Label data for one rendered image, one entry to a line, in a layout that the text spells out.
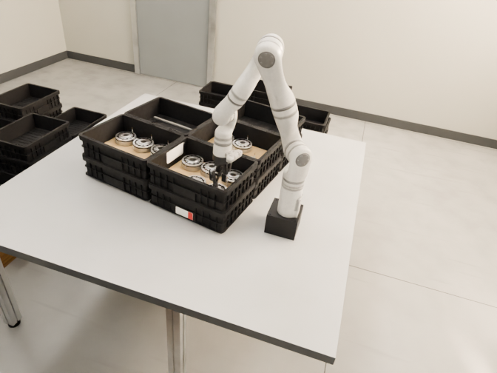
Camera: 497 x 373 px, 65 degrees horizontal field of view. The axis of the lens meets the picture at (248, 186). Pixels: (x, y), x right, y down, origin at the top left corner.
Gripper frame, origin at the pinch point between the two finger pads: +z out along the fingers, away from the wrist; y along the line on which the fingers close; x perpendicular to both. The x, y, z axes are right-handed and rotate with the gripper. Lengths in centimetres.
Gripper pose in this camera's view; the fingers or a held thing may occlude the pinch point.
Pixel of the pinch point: (220, 181)
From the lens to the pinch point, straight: 167.1
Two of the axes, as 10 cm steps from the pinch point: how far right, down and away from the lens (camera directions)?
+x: 8.3, 3.8, -4.0
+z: -1.0, 8.2, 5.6
